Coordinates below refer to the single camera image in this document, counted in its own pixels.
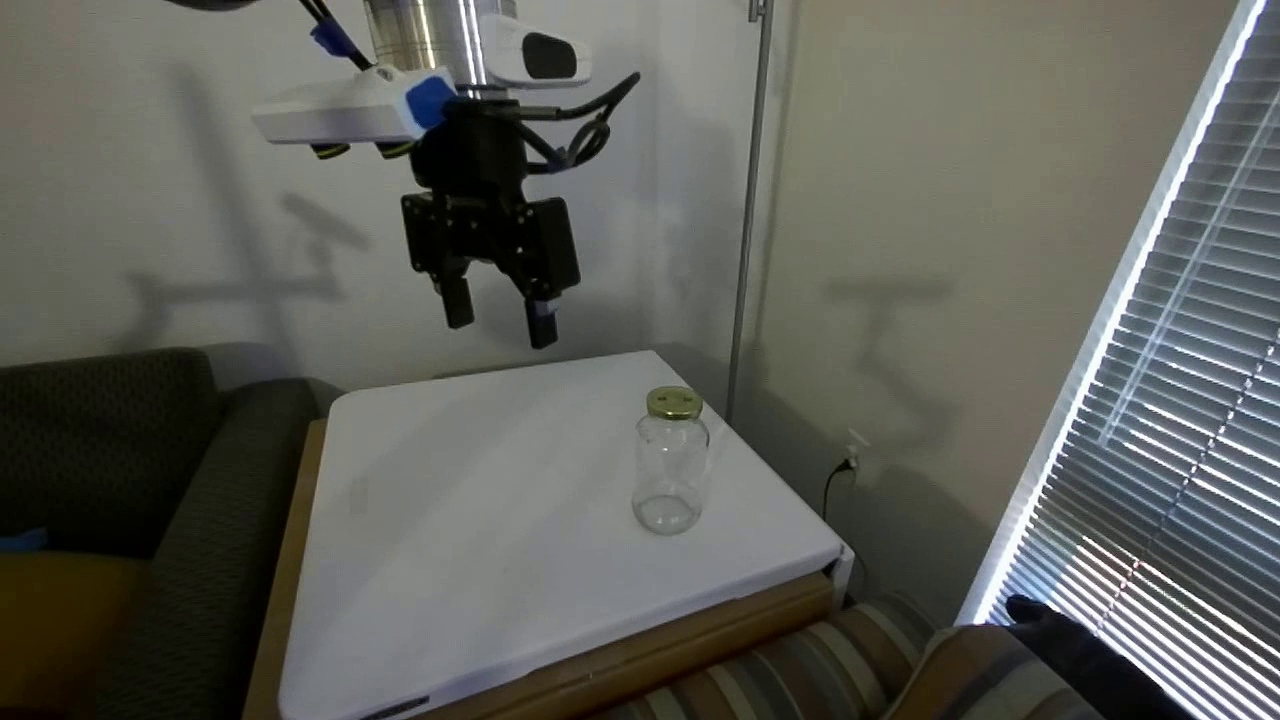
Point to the yellow cushion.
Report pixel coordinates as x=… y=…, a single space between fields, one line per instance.
x=62 y=626

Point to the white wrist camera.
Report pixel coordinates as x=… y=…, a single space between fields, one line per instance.
x=343 y=114

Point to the clear glass jar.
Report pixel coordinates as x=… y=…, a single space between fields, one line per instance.
x=671 y=469

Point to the dark grey armchair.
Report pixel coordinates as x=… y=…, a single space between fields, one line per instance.
x=200 y=535

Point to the black bulky object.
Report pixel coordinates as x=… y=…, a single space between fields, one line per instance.
x=1080 y=652

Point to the white rectangular board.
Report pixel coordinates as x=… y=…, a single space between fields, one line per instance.
x=505 y=535

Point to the white window blinds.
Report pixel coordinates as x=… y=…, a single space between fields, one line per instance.
x=1185 y=401

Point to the thin metal pole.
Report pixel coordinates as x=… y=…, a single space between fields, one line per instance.
x=749 y=201

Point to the striped sofa cushion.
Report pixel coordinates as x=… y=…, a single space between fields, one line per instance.
x=973 y=681

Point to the wooden table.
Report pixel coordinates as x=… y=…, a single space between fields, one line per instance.
x=664 y=652

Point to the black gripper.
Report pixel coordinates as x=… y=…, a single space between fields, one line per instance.
x=486 y=225

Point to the white wall outlet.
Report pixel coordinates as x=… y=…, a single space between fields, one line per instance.
x=856 y=443

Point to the gold metal jar lid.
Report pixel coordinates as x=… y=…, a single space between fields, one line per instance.
x=675 y=396

